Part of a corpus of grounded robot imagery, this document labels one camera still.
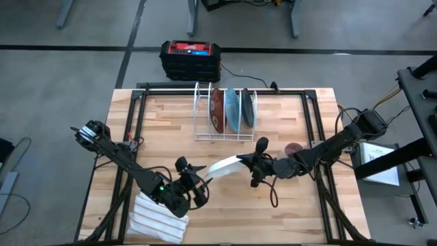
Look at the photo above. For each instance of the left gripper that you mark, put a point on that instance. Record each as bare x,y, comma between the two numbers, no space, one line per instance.
181,191

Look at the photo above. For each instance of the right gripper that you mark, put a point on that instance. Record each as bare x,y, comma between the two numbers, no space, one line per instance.
273,167

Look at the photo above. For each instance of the white plate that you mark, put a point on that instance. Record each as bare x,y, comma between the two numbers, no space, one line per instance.
223,166

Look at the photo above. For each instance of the dark round plate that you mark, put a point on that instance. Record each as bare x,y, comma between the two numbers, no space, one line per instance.
247,109

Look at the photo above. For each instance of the blue patterned plate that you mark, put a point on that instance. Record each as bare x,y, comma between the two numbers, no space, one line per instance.
232,109

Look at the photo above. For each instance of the red patterned plate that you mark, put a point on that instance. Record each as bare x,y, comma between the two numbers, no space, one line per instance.
218,109

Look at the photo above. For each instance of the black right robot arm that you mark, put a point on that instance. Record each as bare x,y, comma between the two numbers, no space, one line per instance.
341,138

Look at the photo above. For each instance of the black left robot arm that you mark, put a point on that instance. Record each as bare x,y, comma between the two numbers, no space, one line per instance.
126,160

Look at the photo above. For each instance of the white striped dish cloth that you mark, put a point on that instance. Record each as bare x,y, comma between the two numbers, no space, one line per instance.
153,222

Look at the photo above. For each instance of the red and black power station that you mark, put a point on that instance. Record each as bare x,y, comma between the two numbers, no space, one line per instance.
189,65

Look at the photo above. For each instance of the white paper booklet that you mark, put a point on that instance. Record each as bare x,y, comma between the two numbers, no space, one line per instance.
379,164

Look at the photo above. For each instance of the grey desk leg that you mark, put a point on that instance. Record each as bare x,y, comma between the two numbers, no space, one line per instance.
63,13
193,17
295,18

